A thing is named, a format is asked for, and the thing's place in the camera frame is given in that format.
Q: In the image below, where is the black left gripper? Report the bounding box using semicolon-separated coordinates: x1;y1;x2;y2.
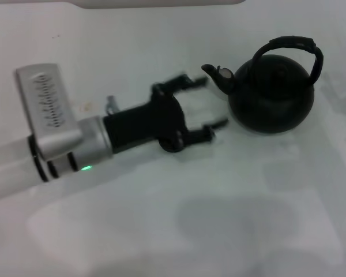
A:
103;73;230;154

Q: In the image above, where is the small black teacup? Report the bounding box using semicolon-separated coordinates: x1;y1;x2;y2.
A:
159;140;188;154

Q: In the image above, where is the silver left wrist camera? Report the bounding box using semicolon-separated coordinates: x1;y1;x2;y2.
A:
15;62;82;162

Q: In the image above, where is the black round teapot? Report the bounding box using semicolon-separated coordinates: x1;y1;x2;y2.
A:
201;35;325;136

